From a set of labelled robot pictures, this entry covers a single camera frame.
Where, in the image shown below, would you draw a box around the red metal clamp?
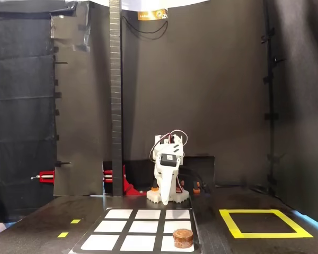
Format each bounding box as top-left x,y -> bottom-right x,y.
30,164 -> 147,196

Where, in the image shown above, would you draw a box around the thin black taped pole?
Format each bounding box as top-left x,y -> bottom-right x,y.
260,0 -> 279,197

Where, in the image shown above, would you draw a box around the black white grid mat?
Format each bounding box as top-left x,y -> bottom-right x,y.
72,207 -> 202,254

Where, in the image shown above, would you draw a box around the white perforated base plate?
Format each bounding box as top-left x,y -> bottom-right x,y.
146,187 -> 190,204

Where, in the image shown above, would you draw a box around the tall black vertical post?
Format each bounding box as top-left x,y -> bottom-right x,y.
109,0 -> 123,197

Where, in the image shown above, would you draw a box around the black power cables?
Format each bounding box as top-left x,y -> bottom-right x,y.
179,165 -> 210,194

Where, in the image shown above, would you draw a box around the dark grey cardboard panel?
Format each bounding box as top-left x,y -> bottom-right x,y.
50,0 -> 104,197

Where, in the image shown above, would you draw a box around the orange LeRobot logo sticker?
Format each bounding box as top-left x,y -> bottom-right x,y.
137,8 -> 169,21

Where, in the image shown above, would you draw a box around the low black back board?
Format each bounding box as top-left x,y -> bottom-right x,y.
122,155 -> 215,195

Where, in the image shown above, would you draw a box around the red white servo wires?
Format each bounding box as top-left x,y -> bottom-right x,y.
149,129 -> 188,162

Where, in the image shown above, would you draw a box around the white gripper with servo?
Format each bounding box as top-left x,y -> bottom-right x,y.
154,150 -> 183,206

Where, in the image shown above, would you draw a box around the yellow tape square outline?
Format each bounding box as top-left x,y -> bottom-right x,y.
218,208 -> 314,239

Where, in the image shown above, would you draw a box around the thin black hanging cable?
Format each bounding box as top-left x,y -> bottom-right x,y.
121,15 -> 169,40

